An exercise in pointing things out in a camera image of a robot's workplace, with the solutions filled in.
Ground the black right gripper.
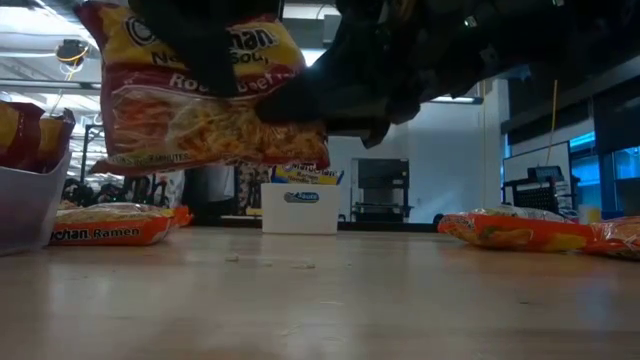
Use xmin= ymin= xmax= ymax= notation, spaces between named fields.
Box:
xmin=254 ymin=0 xmax=504 ymax=150

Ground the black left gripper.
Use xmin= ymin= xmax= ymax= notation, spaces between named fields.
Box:
xmin=127 ymin=0 xmax=281 ymax=100

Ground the dark red Maruchan ramen packet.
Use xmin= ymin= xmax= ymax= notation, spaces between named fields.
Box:
xmin=73 ymin=0 xmax=332 ymax=178

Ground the black cabinet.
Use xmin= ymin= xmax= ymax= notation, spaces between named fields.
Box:
xmin=351 ymin=157 xmax=412 ymax=224

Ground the white bin with blue sticker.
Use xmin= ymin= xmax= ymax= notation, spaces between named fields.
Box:
xmin=260 ymin=182 xmax=342 ymax=236

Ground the black-white patterned panel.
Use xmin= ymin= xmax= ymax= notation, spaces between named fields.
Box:
xmin=237 ymin=163 xmax=272 ymax=211

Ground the black pegboard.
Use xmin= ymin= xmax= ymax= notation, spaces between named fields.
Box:
xmin=502 ymin=166 xmax=581 ymax=216

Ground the white plastic bin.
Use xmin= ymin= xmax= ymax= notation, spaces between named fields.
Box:
xmin=0 ymin=149 xmax=72 ymax=257

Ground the cream cylinder container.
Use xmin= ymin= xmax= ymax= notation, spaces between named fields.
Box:
xmin=578 ymin=203 xmax=605 ymax=226

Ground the ceiling cord reel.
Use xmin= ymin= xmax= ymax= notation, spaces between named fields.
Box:
xmin=53 ymin=38 xmax=92 ymax=69

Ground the yellow hanging cord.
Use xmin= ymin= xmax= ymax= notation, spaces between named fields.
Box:
xmin=547 ymin=78 xmax=559 ymax=167

